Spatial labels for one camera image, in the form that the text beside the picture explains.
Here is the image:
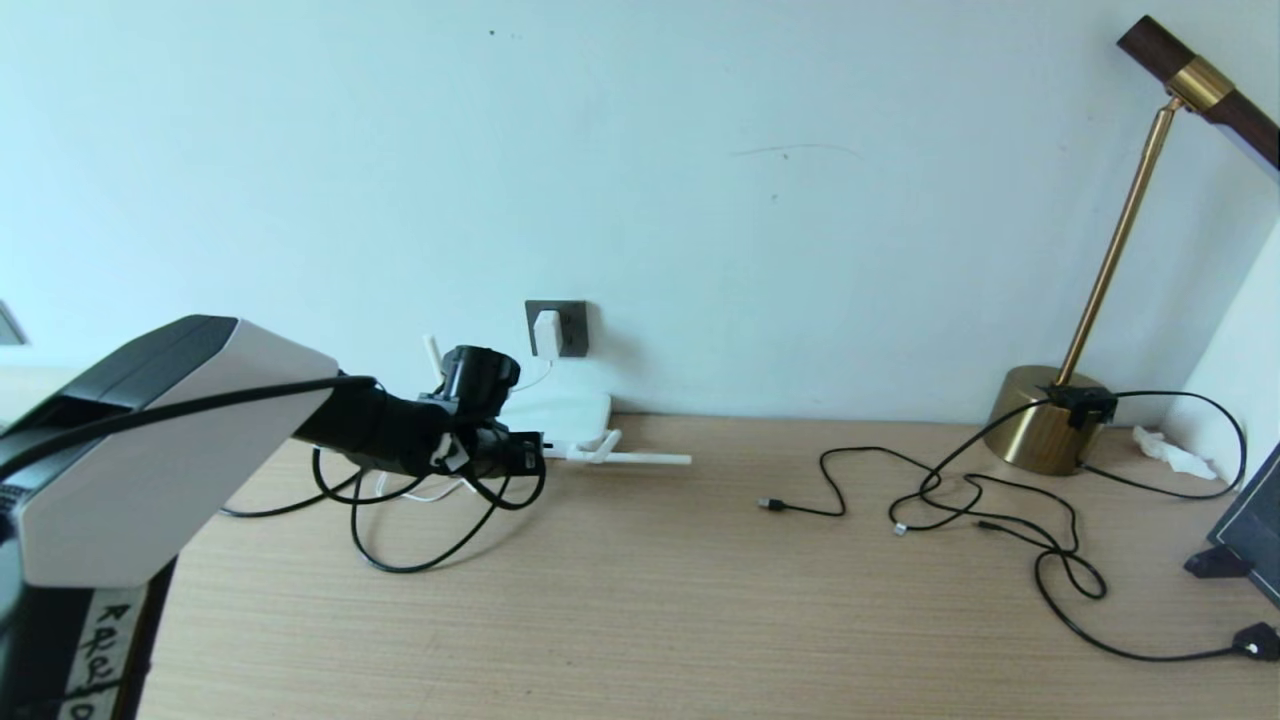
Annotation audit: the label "white adapter cable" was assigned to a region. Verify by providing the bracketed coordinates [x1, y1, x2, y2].
[375, 356, 557, 504]

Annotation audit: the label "black ethernet cable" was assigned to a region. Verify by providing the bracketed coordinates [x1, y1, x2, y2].
[222, 445, 554, 574]

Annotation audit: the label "white router with antennas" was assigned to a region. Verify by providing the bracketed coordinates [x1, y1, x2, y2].
[422, 335, 693, 468]

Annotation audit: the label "beige upholstered furniture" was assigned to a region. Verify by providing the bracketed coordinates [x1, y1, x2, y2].
[0, 365, 86, 426]

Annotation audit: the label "brass desk lamp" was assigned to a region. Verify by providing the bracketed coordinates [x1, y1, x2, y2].
[982, 14, 1280, 476]

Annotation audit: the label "black adapter block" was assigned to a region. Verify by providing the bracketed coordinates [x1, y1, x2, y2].
[1040, 383, 1119, 429]

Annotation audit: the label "crumpled white tissue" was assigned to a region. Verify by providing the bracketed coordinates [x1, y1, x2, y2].
[1132, 425, 1218, 479]

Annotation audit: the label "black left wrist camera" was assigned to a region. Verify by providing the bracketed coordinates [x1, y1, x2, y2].
[440, 345, 521, 421]

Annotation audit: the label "grey wall power socket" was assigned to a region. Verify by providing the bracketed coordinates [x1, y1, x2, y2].
[525, 300, 589, 358]

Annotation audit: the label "black usb cables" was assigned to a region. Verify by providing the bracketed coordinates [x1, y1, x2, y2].
[758, 447, 1108, 601]

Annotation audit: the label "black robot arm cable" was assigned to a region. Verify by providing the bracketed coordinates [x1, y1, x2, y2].
[0, 375, 547, 511]

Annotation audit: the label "black cable with silver tip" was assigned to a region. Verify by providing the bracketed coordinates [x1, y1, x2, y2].
[888, 395, 1063, 536]

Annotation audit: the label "black lamp power cable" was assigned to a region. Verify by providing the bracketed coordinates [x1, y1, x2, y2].
[1077, 390, 1248, 501]

